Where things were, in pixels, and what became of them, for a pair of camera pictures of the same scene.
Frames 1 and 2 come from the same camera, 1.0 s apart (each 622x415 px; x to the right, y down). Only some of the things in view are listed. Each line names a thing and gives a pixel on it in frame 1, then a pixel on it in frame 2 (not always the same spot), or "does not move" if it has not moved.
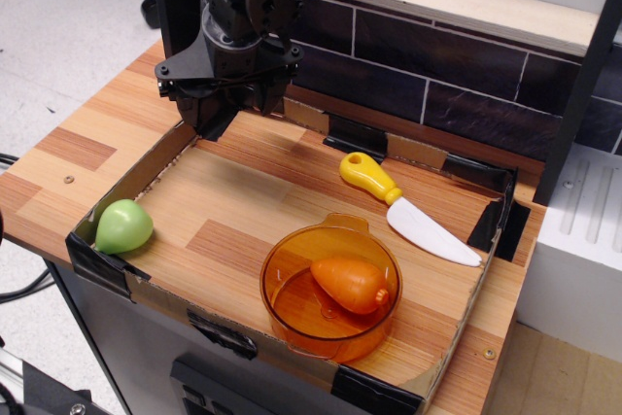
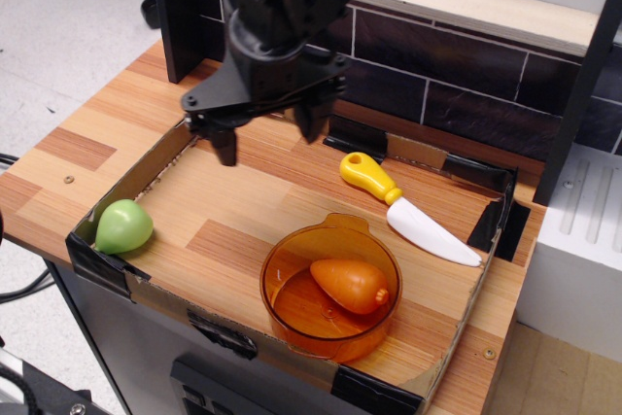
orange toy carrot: x=354 y=287 does not move
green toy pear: x=122 y=226 does not move
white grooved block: x=572 y=290 does not move
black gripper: x=214 y=69 -> x=247 y=88
